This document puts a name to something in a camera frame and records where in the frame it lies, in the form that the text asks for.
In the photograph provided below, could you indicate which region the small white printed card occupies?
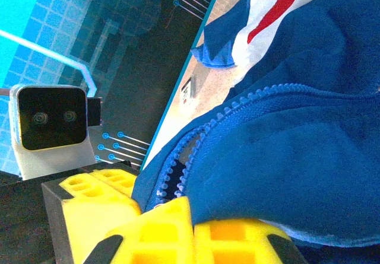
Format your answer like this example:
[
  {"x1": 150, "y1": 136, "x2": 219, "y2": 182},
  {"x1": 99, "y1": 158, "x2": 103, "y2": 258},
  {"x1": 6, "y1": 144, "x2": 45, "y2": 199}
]
[{"x1": 180, "y1": 75, "x2": 197, "y2": 109}]

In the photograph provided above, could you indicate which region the blue red white zip jacket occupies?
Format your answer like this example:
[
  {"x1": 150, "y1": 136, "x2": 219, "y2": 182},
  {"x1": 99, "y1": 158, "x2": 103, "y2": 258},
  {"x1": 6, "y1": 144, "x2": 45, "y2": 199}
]
[{"x1": 130, "y1": 0, "x2": 380, "y2": 264}]

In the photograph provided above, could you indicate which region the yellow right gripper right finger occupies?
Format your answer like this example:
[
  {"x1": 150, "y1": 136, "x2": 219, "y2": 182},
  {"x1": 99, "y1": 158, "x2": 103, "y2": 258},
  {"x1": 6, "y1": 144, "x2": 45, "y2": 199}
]
[{"x1": 192, "y1": 218, "x2": 308, "y2": 264}]

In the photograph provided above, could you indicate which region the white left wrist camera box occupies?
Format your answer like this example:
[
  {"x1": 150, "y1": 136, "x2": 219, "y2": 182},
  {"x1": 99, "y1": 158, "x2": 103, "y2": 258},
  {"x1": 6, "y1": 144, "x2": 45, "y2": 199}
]
[{"x1": 8, "y1": 83, "x2": 103, "y2": 179}]

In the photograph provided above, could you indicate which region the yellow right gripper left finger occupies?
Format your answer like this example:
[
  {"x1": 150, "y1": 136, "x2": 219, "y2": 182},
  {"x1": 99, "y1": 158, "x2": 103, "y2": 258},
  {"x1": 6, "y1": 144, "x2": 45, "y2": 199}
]
[{"x1": 84, "y1": 196, "x2": 195, "y2": 264}]

